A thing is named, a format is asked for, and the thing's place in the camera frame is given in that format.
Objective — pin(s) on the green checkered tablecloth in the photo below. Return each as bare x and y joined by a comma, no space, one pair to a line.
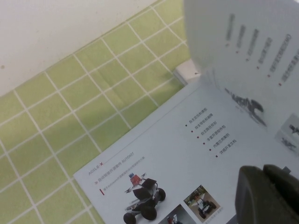
70,116

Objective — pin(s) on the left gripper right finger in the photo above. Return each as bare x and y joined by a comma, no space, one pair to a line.
290,198

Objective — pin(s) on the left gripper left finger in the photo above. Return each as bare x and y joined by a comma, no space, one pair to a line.
254,200

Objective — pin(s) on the white product brochure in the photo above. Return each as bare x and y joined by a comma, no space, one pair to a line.
187,140

